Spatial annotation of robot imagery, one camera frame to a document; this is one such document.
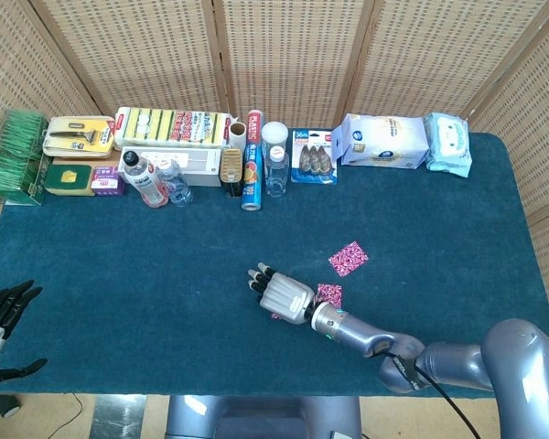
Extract black floor cable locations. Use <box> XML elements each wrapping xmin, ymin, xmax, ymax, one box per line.
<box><xmin>68</xmin><ymin>391</ymin><xmax>97</xmax><ymax>426</ymax></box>

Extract blue plastic wrap roll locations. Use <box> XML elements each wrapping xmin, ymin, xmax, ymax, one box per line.
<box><xmin>241</xmin><ymin>108</ymin><xmax>264</xmax><ymax>212</ymax></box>

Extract tall clear bottle white cap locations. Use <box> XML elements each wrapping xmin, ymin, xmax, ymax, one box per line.
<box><xmin>264</xmin><ymin>145</ymin><xmax>289</xmax><ymax>198</ymax></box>

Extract white paper cup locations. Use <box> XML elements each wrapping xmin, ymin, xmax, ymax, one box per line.
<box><xmin>228</xmin><ymin>121</ymin><xmax>248</xmax><ymax>150</ymax></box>

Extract grey robot torso base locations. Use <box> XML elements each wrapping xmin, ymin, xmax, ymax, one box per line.
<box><xmin>167</xmin><ymin>395</ymin><xmax>362</xmax><ymax>439</ymax></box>

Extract small purple box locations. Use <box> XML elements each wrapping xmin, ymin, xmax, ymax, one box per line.
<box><xmin>90</xmin><ymin>166</ymin><xmax>126</xmax><ymax>198</ymax></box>

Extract pink patterned card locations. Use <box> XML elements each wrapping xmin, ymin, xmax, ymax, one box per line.
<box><xmin>328</xmin><ymin>241</ymin><xmax>370</xmax><ymax>279</ymax></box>
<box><xmin>317</xmin><ymin>283</ymin><xmax>343</xmax><ymax>309</ymax></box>

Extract blue blister pack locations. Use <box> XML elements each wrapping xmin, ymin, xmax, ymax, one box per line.
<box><xmin>290</xmin><ymin>129</ymin><xmax>340</xmax><ymax>186</ymax></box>

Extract yellow green sponge multipack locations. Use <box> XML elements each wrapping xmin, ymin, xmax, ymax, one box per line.
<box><xmin>113</xmin><ymin>106</ymin><xmax>232</xmax><ymax>150</ymax></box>

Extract long white carton box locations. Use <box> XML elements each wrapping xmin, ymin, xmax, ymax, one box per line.
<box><xmin>117</xmin><ymin>145</ymin><xmax>224</xmax><ymax>187</ymax></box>

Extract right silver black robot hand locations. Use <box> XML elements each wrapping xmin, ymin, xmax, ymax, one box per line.
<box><xmin>246</xmin><ymin>262</ymin><xmax>316</xmax><ymax>327</ymax></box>

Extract clear jar white lid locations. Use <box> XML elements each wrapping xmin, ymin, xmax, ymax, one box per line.
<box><xmin>261</xmin><ymin>122</ymin><xmax>290</xmax><ymax>155</ymax></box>

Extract white tissue pack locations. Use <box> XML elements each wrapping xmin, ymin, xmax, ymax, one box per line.
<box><xmin>331</xmin><ymin>112</ymin><xmax>430</xmax><ymax>169</ymax></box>

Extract clear water bottle pink label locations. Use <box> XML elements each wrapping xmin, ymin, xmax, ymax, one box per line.
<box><xmin>156</xmin><ymin>158</ymin><xmax>195</xmax><ymax>206</ymax></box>

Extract pink patterned card top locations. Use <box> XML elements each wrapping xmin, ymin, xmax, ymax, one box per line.
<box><xmin>328</xmin><ymin>241</ymin><xmax>370</xmax><ymax>279</ymax></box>

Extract green tea bag box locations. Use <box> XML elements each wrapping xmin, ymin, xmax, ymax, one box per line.
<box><xmin>0</xmin><ymin>109</ymin><xmax>51</xmax><ymax>208</ymax></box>

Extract teal carpet table cover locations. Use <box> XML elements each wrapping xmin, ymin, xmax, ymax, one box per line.
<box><xmin>0</xmin><ymin>132</ymin><xmax>549</xmax><ymax>398</ymax></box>

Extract green yellow scrub sponge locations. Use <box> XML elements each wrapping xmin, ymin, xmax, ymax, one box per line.
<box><xmin>43</xmin><ymin>163</ymin><xmax>96</xmax><ymax>198</ymax></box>

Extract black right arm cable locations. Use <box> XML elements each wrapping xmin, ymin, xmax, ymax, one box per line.
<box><xmin>383</xmin><ymin>349</ymin><xmax>482</xmax><ymax>439</ymax></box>

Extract razor in yellow beige package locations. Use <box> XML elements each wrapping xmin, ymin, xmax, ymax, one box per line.
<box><xmin>42</xmin><ymin>115</ymin><xmax>116</xmax><ymax>156</ymax></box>

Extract light blue wet wipes pack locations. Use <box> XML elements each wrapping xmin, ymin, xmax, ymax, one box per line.
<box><xmin>423</xmin><ymin>112</ymin><xmax>473</xmax><ymax>179</ymax></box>

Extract black gold tin can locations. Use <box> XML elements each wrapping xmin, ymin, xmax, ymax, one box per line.
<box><xmin>221</xmin><ymin>146</ymin><xmax>244</xmax><ymax>198</ymax></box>

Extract brown cardboard box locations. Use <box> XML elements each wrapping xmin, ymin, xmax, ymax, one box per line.
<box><xmin>49</xmin><ymin>150</ymin><xmax>124</xmax><ymax>168</ymax></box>

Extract woven bamboo folding screen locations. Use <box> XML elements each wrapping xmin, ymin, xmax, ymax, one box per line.
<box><xmin>0</xmin><ymin>0</ymin><xmax>549</xmax><ymax>337</ymax></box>

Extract pink drink bottle black cap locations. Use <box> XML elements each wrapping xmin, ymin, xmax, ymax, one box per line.
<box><xmin>122</xmin><ymin>150</ymin><xmax>170</xmax><ymax>209</ymax></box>

